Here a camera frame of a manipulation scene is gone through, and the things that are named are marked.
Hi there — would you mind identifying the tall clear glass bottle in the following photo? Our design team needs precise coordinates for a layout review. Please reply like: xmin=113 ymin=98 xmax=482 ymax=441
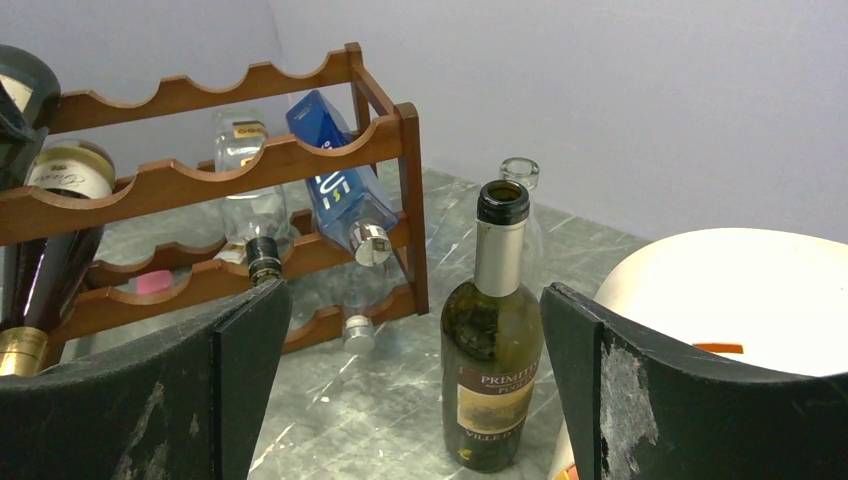
xmin=498 ymin=156 xmax=546 ymax=293

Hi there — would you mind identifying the amber bottle gold foil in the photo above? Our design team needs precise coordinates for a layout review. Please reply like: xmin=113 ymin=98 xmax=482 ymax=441
xmin=1 ymin=139 xmax=115 ymax=376

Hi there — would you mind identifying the white cylindrical drawer box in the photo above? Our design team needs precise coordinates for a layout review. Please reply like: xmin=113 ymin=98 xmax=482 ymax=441
xmin=553 ymin=228 xmax=847 ymax=479

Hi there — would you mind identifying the blue glass bottle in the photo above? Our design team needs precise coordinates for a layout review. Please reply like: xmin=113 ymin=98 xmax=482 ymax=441
xmin=286 ymin=90 xmax=399 ymax=267

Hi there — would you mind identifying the dark wine bottle black neck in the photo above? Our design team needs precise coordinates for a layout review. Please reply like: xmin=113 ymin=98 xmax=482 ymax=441
xmin=1 ymin=44 xmax=61 ymax=190

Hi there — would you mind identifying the clear bottle silver cap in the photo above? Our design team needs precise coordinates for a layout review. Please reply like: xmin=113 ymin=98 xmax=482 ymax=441
xmin=298 ymin=258 xmax=399 ymax=355

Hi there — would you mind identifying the brown wooden wine rack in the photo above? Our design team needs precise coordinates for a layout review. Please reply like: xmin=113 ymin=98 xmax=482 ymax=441
xmin=1 ymin=43 xmax=429 ymax=366

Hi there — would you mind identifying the green wine bottle silver neck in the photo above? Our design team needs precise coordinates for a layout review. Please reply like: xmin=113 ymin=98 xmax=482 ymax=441
xmin=440 ymin=179 xmax=544 ymax=473

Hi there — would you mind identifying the clear bottle black cap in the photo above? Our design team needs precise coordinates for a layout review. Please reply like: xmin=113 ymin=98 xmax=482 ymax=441
xmin=213 ymin=108 xmax=292 ymax=286

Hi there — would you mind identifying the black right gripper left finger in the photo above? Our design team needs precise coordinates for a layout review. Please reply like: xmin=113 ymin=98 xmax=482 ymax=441
xmin=1 ymin=280 xmax=293 ymax=479

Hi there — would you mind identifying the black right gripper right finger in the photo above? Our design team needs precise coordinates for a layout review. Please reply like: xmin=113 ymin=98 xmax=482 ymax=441
xmin=541 ymin=282 xmax=847 ymax=479

